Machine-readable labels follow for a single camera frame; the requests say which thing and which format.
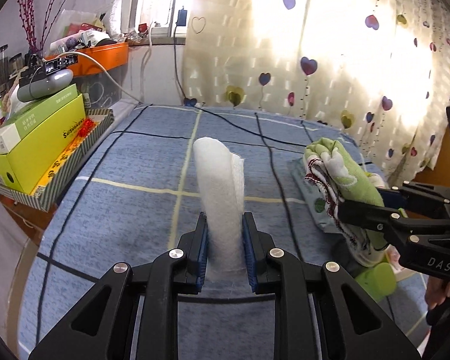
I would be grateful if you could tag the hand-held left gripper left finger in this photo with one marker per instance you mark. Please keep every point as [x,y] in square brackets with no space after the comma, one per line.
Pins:
[202,255]

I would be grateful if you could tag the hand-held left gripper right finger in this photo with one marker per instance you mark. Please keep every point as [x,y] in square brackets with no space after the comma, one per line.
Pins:
[249,258]

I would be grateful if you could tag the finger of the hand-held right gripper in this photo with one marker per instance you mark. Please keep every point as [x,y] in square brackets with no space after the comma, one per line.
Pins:
[393,198]
[363,213]

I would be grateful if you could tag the green cloth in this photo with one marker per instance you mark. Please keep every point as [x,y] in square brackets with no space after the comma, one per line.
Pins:
[377,281]
[354,174]

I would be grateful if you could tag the white cotton glove red trim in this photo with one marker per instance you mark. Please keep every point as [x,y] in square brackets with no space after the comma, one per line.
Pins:
[328,185]

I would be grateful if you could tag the white towel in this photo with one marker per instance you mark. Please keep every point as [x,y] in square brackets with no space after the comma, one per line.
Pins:
[219,195]

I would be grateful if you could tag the person's right hand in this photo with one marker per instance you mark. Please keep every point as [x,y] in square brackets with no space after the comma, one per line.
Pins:
[440,290]

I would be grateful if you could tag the wet wipes pack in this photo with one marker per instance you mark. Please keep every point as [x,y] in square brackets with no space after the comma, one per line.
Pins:
[311,202]

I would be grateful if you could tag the blue plaid bed sheet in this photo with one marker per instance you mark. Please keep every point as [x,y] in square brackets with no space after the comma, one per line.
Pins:
[116,213]

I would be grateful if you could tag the heart print curtain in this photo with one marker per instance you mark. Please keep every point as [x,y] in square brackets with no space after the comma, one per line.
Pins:
[341,63]

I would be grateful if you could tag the striped cardboard tray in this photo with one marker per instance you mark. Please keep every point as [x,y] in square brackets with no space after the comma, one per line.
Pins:
[78,157]

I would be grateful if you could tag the red tinsel ornament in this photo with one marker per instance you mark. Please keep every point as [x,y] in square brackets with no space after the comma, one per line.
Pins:
[84,127]

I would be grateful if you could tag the lime green cardboard box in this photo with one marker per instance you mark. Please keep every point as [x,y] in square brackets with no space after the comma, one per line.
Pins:
[41,150]

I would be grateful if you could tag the white and green box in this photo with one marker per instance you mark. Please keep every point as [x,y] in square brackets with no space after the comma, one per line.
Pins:
[33,120]

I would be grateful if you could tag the orange plastic basket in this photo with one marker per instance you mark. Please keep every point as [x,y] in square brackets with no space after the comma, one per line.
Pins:
[105,58]

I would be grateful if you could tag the grey oval case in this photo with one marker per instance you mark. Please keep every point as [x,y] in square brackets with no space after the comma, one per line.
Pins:
[48,84]

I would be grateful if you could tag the black power strip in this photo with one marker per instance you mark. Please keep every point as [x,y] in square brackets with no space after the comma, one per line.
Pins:
[60,63]

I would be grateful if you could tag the blue plug adapter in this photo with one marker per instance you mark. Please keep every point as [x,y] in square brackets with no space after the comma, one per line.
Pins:
[182,17]

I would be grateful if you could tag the dark glass jar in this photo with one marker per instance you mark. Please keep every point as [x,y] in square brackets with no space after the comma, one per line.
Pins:
[0,67]

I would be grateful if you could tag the purple decorative branches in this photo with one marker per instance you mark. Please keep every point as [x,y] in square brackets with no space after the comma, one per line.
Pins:
[30,26]

